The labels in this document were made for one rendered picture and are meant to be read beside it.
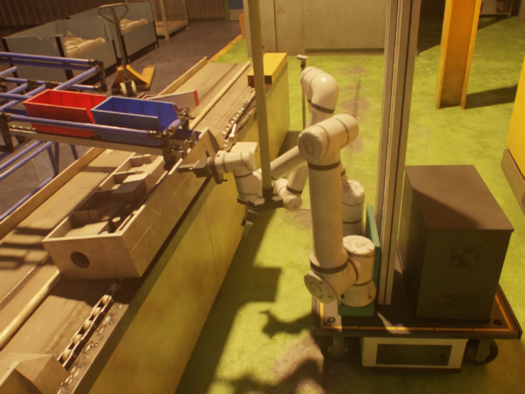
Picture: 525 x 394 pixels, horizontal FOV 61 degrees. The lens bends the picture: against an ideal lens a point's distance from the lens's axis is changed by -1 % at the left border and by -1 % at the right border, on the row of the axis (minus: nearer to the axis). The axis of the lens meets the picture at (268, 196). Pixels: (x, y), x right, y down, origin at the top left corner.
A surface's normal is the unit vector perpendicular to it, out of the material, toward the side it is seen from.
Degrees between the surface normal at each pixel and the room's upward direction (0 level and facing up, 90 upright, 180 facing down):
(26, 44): 90
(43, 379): 71
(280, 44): 90
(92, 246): 90
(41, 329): 0
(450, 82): 90
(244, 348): 0
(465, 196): 0
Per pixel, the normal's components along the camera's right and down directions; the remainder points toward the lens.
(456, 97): -0.21, 0.51
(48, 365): 0.90, -0.23
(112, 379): 0.98, 0.05
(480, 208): -0.07, -0.86
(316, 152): -0.70, 0.38
